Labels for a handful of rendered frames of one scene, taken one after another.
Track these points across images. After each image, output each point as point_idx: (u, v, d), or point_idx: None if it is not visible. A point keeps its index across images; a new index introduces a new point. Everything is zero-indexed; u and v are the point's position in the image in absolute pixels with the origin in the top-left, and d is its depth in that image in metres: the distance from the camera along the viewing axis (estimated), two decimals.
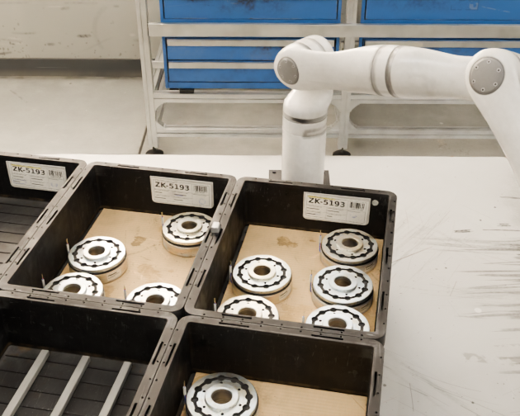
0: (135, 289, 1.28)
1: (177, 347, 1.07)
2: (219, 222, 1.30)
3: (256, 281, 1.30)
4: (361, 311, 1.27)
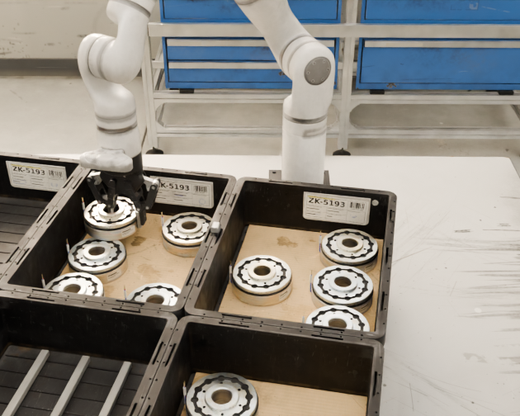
0: (135, 289, 1.28)
1: (177, 347, 1.07)
2: (219, 222, 1.30)
3: (256, 281, 1.30)
4: (361, 311, 1.27)
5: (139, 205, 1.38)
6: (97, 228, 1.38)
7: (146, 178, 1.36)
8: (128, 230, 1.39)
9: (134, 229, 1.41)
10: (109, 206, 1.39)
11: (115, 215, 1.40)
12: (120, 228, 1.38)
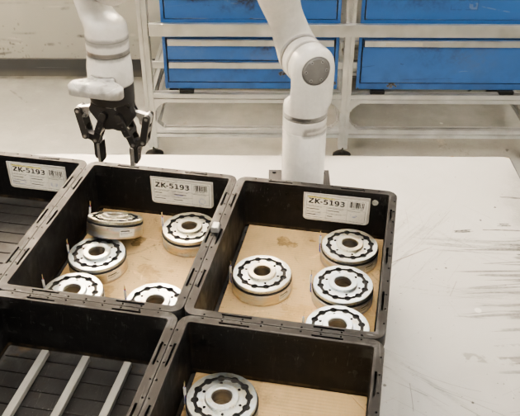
0: (135, 289, 1.28)
1: (177, 347, 1.07)
2: (219, 222, 1.30)
3: (256, 281, 1.30)
4: (361, 311, 1.27)
5: (134, 141, 1.31)
6: (97, 223, 1.38)
7: (138, 111, 1.29)
8: (126, 231, 1.39)
9: (134, 234, 1.40)
10: (94, 141, 1.33)
11: (117, 216, 1.41)
12: (119, 225, 1.38)
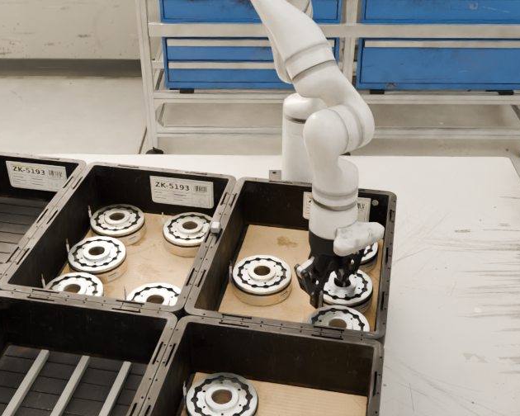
0: (135, 289, 1.28)
1: (177, 347, 1.07)
2: (219, 222, 1.30)
3: (256, 281, 1.30)
4: (361, 311, 1.27)
5: (348, 274, 1.27)
6: (104, 235, 1.42)
7: None
8: (133, 237, 1.43)
9: (140, 236, 1.44)
10: (321, 292, 1.24)
11: (120, 222, 1.43)
12: (125, 235, 1.42)
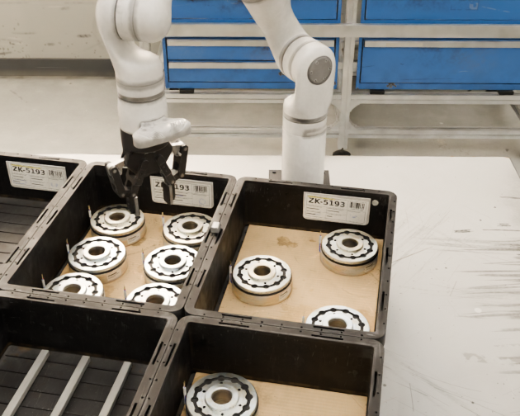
0: (135, 289, 1.28)
1: (177, 347, 1.07)
2: (219, 222, 1.30)
3: (256, 281, 1.30)
4: None
5: (173, 177, 1.23)
6: (104, 235, 1.42)
7: (172, 144, 1.22)
8: (133, 237, 1.43)
9: (140, 236, 1.44)
10: (134, 196, 1.20)
11: (120, 222, 1.43)
12: (125, 235, 1.42)
